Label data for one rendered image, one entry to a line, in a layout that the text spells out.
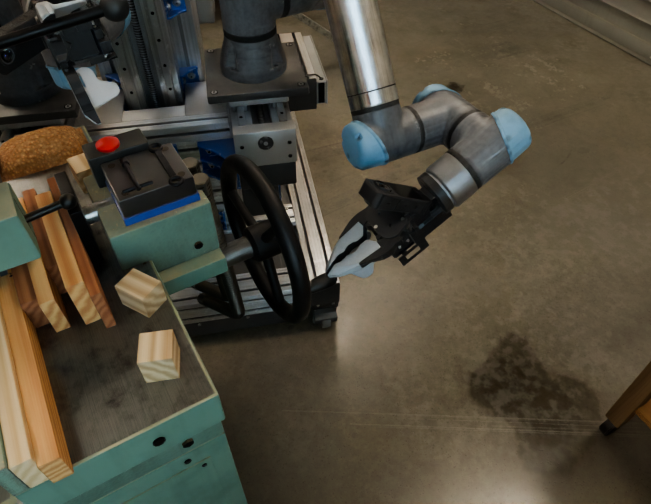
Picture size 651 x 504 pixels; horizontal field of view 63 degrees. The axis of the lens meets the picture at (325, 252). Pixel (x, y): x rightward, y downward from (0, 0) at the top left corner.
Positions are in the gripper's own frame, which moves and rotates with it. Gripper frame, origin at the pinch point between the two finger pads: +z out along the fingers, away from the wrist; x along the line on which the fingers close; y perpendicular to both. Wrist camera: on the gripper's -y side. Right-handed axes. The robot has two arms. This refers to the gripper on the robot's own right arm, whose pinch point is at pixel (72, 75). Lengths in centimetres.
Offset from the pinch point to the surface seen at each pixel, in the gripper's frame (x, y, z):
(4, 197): 5.2, -12.4, 11.9
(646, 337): 116, 127, 38
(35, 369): 14.7, -16.3, 28.7
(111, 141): 6.8, 1.0, 6.0
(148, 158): 9.5, 4.3, 8.4
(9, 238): 7.8, -13.6, 15.7
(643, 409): 97, 91, 56
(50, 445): 14.8, -16.7, 37.9
